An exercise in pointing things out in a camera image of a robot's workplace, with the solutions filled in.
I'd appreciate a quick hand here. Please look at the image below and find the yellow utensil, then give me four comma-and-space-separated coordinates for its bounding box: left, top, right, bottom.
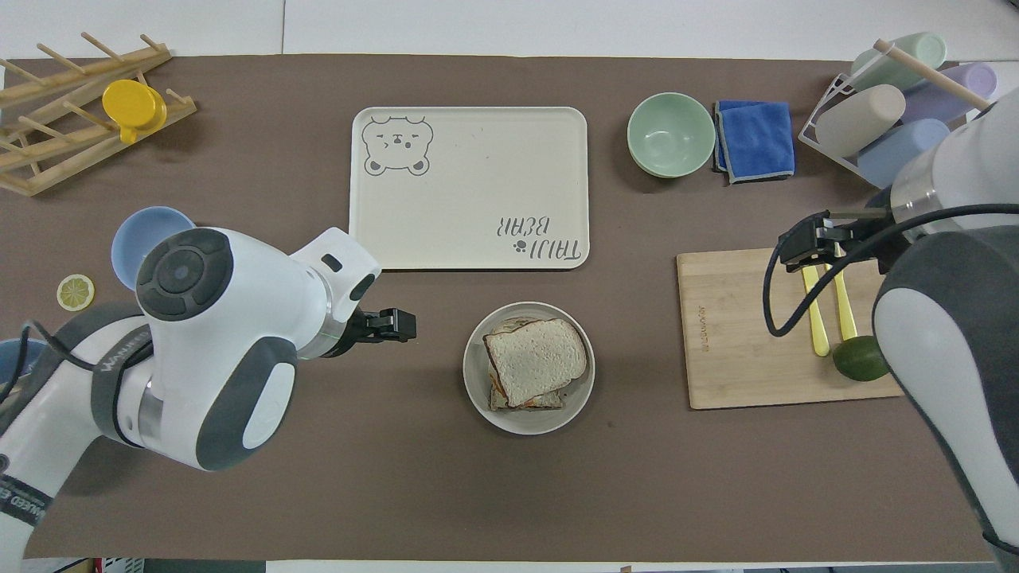
800, 264, 832, 358
831, 242, 860, 344

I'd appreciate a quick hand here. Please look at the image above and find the beige cup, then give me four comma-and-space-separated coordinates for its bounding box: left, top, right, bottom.
815, 84, 908, 159

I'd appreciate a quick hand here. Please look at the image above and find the yellow plastic cup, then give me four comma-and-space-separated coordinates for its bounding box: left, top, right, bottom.
101, 78, 169, 145

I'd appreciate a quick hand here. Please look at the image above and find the wooden dish rack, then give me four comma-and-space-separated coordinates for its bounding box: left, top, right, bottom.
0, 32, 198, 197

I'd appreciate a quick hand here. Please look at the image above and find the purple cup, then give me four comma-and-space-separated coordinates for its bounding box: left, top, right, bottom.
900, 62, 999, 126

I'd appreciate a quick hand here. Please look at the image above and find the wooden cutting board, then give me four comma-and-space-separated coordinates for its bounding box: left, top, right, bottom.
676, 248, 905, 411

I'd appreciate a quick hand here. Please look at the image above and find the green bowl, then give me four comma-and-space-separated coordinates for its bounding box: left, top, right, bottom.
627, 92, 716, 179

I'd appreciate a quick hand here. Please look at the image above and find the green cup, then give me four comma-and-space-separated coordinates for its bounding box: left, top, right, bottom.
849, 32, 948, 93

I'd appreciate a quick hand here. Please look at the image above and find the light blue cup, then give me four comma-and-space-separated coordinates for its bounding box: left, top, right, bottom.
856, 118, 953, 190

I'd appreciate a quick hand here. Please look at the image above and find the beige round plate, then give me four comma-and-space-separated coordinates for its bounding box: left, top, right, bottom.
463, 301, 596, 436

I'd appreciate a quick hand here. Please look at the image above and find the white wire rack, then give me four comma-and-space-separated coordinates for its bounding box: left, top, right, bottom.
798, 70, 904, 190

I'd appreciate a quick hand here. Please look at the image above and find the lemon slice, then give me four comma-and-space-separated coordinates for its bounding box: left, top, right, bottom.
56, 273, 96, 312

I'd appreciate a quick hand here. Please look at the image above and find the bread sandwich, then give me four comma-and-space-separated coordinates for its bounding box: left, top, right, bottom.
482, 318, 589, 409

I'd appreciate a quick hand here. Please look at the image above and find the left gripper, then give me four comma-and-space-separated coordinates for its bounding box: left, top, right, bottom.
333, 309, 377, 356

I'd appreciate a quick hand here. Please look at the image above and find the cream tray with bear print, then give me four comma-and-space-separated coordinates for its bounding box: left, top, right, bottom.
348, 106, 591, 271

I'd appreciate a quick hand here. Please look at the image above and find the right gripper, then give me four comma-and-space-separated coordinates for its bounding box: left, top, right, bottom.
844, 188, 899, 265

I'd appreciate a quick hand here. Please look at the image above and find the sandwich base with filling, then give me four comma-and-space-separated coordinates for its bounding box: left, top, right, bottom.
486, 316, 571, 413

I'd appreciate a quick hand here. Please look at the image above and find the wooden rod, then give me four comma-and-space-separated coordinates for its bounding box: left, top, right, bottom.
873, 38, 993, 111

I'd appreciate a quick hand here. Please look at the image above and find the blue cloth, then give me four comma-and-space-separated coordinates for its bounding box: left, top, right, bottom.
712, 99, 797, 186

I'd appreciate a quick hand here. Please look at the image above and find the green avocado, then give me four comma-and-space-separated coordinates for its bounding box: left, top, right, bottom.
832, 335, 891, 383

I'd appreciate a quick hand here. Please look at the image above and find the black cable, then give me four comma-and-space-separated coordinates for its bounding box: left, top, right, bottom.
0, 320, 154, 408
762, 204, 1019, 339

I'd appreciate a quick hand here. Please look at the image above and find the blue bowl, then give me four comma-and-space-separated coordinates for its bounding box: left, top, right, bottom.
0, 338, 49, 400
111, 206, 197, 292

